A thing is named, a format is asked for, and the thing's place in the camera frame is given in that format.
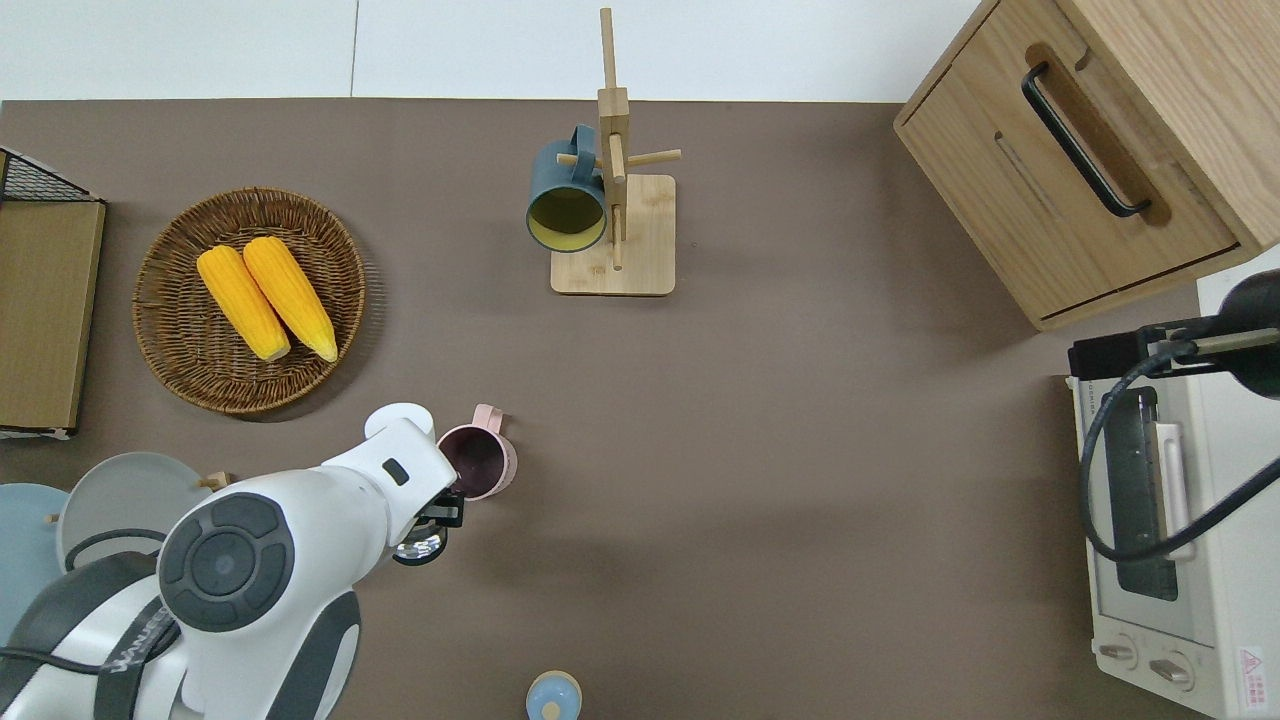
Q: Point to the white toaster oven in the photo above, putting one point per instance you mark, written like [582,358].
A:
[1240,520]

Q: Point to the light blue plate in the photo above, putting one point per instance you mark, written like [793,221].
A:
[25,540]

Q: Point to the silver oven knob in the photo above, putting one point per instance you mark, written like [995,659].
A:
[1115,652]
[1168,670]

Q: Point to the pink mug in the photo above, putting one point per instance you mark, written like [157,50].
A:
[480,460]

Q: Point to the brown table mat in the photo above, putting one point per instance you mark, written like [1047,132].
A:
[800,450]

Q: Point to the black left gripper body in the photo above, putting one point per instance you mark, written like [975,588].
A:
[452,510]

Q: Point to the brown wicker basket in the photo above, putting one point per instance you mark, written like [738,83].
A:
[180,370]

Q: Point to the yellow corn cob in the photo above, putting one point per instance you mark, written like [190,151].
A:
[290,297]
[243,303]

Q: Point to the dark teal mug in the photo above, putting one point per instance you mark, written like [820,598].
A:
[565,190]

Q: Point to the wooden dish rack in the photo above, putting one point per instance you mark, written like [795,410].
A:
[215,481]

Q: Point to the wooden drawer cabinet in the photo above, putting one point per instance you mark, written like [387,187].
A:
[1000,180]

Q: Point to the wooden mug tree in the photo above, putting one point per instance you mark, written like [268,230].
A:
[625,250]

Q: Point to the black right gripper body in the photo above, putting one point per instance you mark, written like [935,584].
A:
[1110,355]

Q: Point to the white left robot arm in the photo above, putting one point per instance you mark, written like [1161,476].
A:
[250,560]

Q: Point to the grey plate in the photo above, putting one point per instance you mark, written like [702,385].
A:
[110,490]

